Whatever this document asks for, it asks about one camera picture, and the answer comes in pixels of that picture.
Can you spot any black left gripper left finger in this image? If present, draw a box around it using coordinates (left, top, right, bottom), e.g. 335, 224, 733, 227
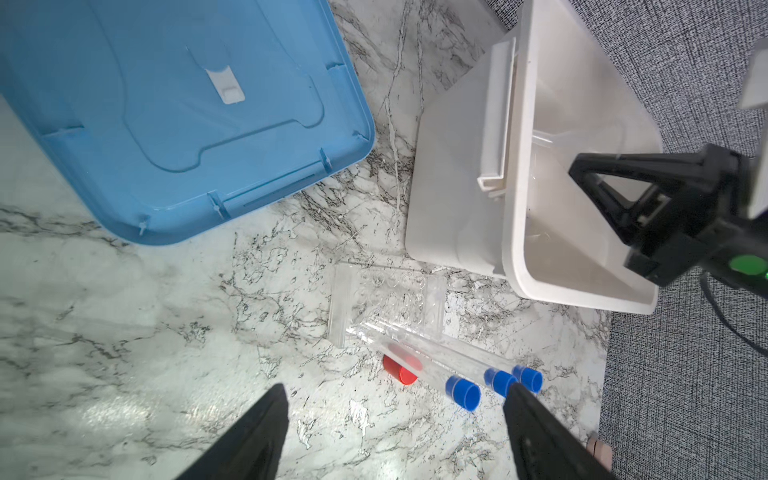
178, 383, 289, 480

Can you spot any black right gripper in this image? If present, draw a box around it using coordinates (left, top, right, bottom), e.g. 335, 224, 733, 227
569, 144, 767, 297

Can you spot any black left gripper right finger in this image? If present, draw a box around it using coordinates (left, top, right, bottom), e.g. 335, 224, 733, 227
503, 383, 614, 480

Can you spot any blue capped test tube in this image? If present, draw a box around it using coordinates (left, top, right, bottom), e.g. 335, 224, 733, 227
346, 324, 482, 412
360, 323, 519, 411
387, 324, 544, 397

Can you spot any white plastic storage bin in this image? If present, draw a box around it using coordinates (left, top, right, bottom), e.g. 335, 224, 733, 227
405, 1, 662, 315

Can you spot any clear test tube rack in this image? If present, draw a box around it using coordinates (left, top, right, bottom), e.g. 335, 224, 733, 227
327, 263, 447, 348

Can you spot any blue plastic bin lid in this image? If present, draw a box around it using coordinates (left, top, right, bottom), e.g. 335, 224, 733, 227
1, 1, 375, 246

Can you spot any red bottle cap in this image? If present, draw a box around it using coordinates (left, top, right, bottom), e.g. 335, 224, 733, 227
382, 355, 418, 386

